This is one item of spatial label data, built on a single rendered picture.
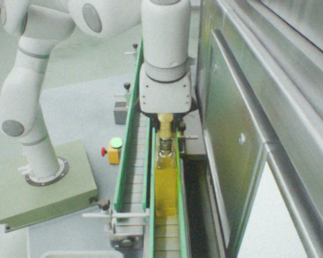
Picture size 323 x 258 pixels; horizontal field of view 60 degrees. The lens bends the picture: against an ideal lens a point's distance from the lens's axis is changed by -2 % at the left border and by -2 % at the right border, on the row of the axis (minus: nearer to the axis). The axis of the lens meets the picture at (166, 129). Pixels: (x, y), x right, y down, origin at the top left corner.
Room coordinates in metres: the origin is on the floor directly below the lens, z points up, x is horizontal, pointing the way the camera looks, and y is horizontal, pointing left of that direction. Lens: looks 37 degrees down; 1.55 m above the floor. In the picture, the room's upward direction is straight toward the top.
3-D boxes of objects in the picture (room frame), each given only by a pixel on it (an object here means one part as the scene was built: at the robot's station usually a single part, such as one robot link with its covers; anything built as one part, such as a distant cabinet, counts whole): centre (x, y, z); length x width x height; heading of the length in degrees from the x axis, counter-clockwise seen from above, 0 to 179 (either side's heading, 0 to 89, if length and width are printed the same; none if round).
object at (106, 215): (0.44, 0.12, 0.95); 0.17 x 0.03 x 0.12; 91
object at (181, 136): (0.75, -0.07, 0.94); 0.07 x 0.04 x 0.13; 91
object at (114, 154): (0.86, 0.20, 0.79); 0.07 x 0.07 x 0.07; 1
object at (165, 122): (0.51, 0.00, 1.17); 0.04 x 0.04 x 0.04
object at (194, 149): (1.22, -0.09, 0.84); 0.95 x 0.09 x 0.11; 1
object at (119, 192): (1.34, 0.15, 0.92); 1.75 x 0.01 x 0.08; 1
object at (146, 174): (1.34, 0.07, 0.92); 1.75 x 0.01 x 0.08; 1
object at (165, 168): (0.51, 0.00, 0.99); 0.06 x 0.06 x 0.21; 1
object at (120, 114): (1.15, 0.21, 0.79); 0.08 x 0.08 x 0.08; 1
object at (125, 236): (0.44, 0.11, 0.85); 0.09 x 0.04 x 0.07; 91
